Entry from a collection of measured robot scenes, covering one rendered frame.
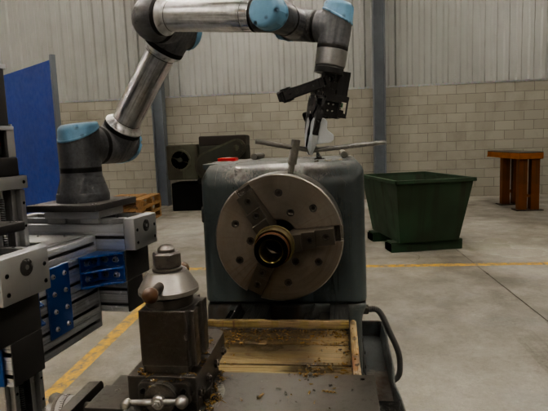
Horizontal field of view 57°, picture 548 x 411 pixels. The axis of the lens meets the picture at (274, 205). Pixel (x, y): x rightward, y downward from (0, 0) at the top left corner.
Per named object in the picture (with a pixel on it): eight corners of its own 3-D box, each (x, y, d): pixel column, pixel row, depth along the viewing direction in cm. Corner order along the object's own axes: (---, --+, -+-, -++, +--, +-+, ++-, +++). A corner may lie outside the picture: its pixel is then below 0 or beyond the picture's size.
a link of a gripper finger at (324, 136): (332, 157, 122) (338, 120, 121) (309, 154, 121) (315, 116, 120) (328, 157, 125) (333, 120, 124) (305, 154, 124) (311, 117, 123)
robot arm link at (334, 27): (328, 6, 125) (360, 7, 121) (320, 51, 127) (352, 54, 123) (315, -3, 118) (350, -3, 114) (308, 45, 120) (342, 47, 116)
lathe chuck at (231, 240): (215, 278, 135) (232, 162, 130) (332, 300, 132) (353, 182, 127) (207, 288, 126) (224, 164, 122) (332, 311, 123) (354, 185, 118)
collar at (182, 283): (151, 283, 71) (149, 262, 71) (205, 283, 70) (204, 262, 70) (128, 301, 63) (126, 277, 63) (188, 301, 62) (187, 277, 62)
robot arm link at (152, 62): (76, 148, 157) (152, -12, 136) (112, 147, 170) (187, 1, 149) (99, 173, 154) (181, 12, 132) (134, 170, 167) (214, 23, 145)
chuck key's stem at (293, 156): (285, 185, 124) (293, 139, 122) (283, 183, 126) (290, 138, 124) (293, 186, 124) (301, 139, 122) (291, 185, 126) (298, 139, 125)
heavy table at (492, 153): (485, 200, 1017) (486, 150, 1005) (508, 199, 1013) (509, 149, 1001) (516, 210, 858) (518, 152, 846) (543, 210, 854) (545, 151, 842)
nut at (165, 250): (158, 266, 69) (156, 240, 68) (186, 266, 68) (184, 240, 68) (147, 273, 65) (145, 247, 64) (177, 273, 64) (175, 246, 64)
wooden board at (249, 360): (203, 334, 120) (202, 318, 119) (355, 336, 115) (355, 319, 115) (159, 398, 90) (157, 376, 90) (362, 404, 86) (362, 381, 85)
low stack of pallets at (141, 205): (120, 216, 984) (118, 194, 979) (163, 214, 981) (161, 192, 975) (95, 227, 860) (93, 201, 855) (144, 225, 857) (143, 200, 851)
